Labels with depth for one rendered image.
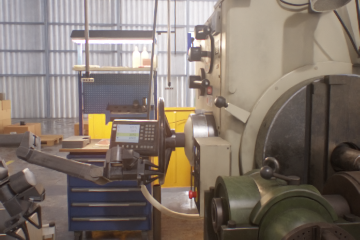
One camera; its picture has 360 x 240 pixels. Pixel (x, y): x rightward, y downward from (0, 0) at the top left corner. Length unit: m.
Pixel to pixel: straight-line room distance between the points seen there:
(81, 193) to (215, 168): 2.11
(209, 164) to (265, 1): 0.60
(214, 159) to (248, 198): 0.30
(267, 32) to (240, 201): 0.63
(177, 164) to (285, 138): 3.03
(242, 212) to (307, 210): 0.13
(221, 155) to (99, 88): 2.40
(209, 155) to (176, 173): 3.04
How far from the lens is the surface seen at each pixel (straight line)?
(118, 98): 3.18
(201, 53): 1.29
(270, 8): 1.12
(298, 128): 1.02
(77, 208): 3.00
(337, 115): 1.07
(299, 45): 1.14
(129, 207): 2.89
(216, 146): 0.95
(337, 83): 1.04
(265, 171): 0.68
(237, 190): 0.70
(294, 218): 0.66
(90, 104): 3.25
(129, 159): 1.05
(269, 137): 0.99
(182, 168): 3.97
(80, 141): 2.82
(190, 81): 1.45
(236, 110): 1.00
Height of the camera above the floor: 1.52
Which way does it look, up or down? 4 degrees down
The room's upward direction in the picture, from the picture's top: straight up
